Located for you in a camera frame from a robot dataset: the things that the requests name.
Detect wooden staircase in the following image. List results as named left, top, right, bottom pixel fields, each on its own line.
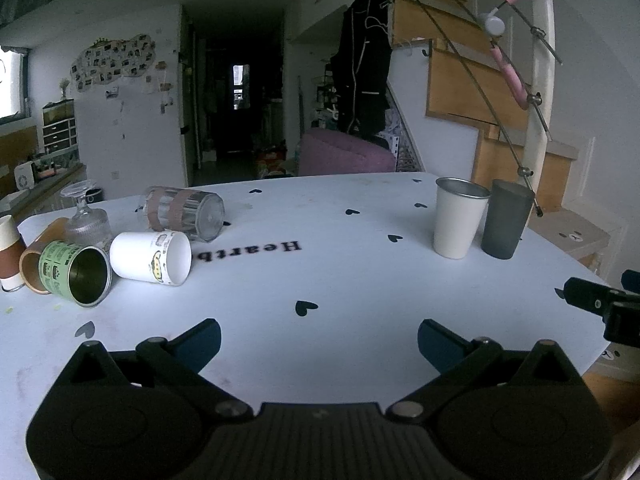
left=366, top=0, right=578, bottom=212

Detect white cartoon print mug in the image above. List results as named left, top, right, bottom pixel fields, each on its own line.
left=108, top=230, right=193, bottom=287

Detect photo collage wall board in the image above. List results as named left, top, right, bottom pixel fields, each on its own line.
left=69, top=33, right=155, bottom=92

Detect clear glass goblet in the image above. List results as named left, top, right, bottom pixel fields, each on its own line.
left=60, top=179, right=114, bottom=249

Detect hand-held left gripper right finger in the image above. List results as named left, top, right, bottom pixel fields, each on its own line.
left=386, top=318, right=585, bottom=421

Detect pink sofa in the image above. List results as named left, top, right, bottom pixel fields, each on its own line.
left=298, top=127, right=396, bottom=177

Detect white pole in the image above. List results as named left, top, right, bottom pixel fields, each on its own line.
left=522, top=0, right=557, bottom=196

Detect pink padded metal hoop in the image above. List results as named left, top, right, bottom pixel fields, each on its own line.
left=457, top=0, right=565, bottom=218

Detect small drawer cabinet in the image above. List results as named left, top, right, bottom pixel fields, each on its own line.
left=42, top=101, right=79, bottom=154

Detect dark grey cup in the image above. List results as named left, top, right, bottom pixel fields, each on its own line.
left=480, top=178, right=536, bottom=260

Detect black hanging coat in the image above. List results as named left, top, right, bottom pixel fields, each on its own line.
left=331, top=0, right=394, bottom=139

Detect green printed metal cup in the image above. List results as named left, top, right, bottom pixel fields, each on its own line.
left=38, top=240, right=112, bottom=309

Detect ribbed glass cup brown bands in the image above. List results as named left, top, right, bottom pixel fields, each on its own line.
left=142, top=185, right=225, bottom=243

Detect kitchen counter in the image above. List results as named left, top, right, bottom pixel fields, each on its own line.
left=0, top=159, right=88, bottom=221

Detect white cup with metal inside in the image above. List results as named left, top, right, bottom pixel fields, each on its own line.
left=433, top=177, right=492, bottom=260

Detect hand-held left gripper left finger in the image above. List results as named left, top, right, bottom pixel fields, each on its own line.
left=59, top=318, right=254, bottom=420

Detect brown paper cup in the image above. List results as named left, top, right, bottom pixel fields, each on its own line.
left=19, top=217, right=71, bottom=294

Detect white cup with brown sleeve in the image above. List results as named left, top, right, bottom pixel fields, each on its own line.
left=0, top=214, right=27, bottom=292

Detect bear print stool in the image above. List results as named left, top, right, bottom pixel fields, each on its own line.
left=526, top=207, right=614, bottom=273

